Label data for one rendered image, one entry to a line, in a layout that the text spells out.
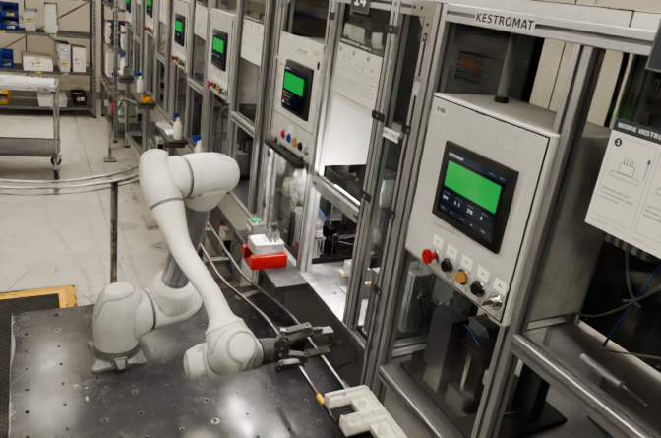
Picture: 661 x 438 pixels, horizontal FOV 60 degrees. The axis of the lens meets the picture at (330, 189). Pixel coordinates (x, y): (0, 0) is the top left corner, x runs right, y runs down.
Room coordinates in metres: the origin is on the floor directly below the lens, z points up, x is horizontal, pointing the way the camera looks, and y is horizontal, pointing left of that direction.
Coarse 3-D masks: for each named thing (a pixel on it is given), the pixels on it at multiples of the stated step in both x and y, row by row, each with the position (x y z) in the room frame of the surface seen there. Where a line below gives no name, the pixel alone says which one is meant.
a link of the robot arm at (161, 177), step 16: (144, 160) 1.61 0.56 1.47; (160, 160) 1.61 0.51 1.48; (176, 160) 1.64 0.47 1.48; (144, 176) 1.58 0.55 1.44; (160, 176) 1.58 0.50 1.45; (176, 176) 1.60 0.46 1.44; (192, 176) 1.63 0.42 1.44; (144, 192) 1.57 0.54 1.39; (160, 192) 1.55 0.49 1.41; (176, 192) 1.58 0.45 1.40
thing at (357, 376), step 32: (288, 0) 2.52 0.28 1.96; (352, 0) 2.00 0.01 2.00; (416, 0) 1.69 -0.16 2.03; (448, 0) 2.84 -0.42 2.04; (480, 0) 2.64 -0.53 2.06; (512, 0) 2.48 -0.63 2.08; (544, 0) 2.33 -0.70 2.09; (288, 32) 2.54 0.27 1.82; (416, 96) 1.62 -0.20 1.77; (320, 224) 2.25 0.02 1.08; (320, 256) 2.27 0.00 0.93; (384, 256) 1.64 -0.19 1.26; (384, 288) 1.61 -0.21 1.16; (320, 320) 2.26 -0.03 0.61; (352, 352) 2.00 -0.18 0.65; (352, 384) 1.97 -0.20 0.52
